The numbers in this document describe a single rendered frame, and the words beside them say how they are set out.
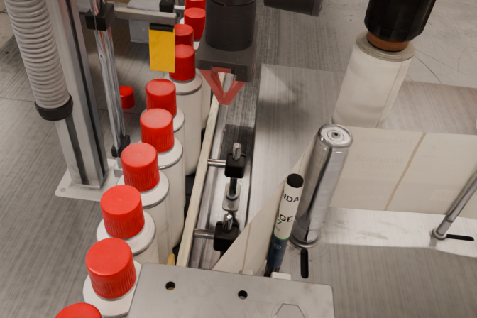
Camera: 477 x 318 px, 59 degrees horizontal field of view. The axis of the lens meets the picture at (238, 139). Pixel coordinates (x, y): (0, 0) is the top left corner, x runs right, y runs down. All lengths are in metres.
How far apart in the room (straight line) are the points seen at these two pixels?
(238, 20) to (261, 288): 0.30
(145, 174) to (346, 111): 0.39
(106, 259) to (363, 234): 0.39
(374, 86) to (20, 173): 0.57
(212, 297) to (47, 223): 0.47
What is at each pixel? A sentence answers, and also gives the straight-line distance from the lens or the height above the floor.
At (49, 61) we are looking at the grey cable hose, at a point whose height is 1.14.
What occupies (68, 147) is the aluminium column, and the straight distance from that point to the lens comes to 0.66.
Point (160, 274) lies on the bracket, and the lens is 0.25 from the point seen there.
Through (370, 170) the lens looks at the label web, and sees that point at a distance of 0.54.
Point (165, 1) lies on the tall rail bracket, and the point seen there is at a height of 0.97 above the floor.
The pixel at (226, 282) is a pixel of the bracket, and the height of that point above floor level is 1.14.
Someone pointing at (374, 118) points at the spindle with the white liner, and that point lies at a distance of 0.68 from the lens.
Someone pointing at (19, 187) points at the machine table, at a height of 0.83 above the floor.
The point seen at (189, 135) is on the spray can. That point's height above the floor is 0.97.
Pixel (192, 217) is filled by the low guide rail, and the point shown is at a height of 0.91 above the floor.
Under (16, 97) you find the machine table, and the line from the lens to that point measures 0.93.
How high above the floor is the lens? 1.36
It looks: 43 degrees down
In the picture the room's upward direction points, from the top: 6 degrees clockwise
